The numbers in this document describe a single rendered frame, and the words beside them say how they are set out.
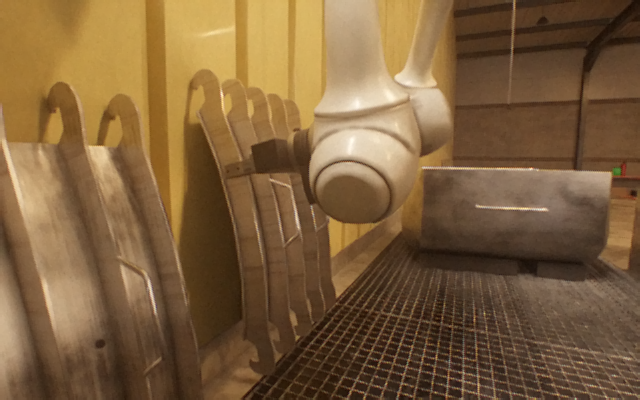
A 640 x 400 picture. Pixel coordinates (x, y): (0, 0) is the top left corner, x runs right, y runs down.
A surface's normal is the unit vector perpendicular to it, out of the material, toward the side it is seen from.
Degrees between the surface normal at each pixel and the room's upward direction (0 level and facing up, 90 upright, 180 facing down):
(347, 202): 119
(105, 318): 77
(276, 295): 90
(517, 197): 92
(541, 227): 90
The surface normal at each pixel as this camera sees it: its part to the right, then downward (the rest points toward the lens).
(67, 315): 0.88, -0.20
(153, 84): -0.09, 0.11
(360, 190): -0.29, 0.58
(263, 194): -0.41, 0.10
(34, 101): 0.91, 0.06
